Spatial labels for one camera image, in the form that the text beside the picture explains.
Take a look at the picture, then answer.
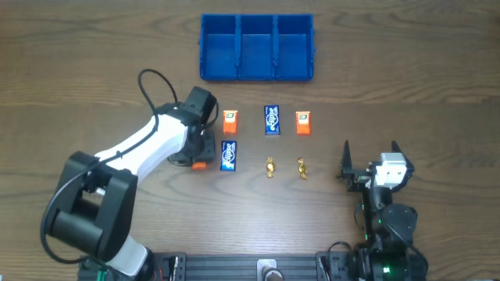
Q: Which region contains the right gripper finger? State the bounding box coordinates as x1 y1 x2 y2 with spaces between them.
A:
336 139 355 180
391 140 416 185

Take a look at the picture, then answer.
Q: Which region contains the black cable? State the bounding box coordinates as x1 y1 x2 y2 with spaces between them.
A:
326 240 353 274
40 68 180 265

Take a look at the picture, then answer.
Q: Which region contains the gold candy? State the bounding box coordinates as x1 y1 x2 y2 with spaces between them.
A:
265 155 277 180
296 157 309 181

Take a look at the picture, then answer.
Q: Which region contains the blue tray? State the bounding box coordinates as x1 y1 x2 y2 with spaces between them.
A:
198 13 316 83

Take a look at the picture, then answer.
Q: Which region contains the blue candy pack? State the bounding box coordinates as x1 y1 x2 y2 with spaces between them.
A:
263 105 281 137
220 140 238 173

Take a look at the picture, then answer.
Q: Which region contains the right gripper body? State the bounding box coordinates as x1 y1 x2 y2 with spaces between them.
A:
346 167 373 193

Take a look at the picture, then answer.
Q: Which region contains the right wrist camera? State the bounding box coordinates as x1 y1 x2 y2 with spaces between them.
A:
370 151 409 190

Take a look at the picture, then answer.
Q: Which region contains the mounting rail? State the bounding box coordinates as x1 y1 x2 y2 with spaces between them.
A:
77 252 427 281

